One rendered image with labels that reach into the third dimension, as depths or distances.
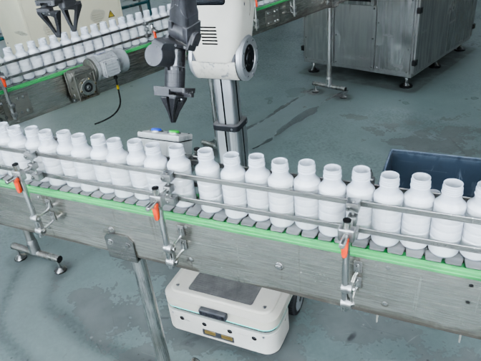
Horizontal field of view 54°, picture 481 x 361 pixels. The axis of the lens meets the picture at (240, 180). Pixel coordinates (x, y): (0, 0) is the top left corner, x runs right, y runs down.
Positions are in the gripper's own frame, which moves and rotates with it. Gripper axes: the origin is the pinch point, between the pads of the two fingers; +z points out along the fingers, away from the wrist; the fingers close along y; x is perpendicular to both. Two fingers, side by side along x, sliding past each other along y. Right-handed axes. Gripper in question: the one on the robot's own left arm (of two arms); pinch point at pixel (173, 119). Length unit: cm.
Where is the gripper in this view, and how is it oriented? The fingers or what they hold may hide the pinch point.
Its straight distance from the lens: 138.2
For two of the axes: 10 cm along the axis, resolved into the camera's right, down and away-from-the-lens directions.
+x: 4.1, -1.7, 9.0
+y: 9.1, 1.4, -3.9
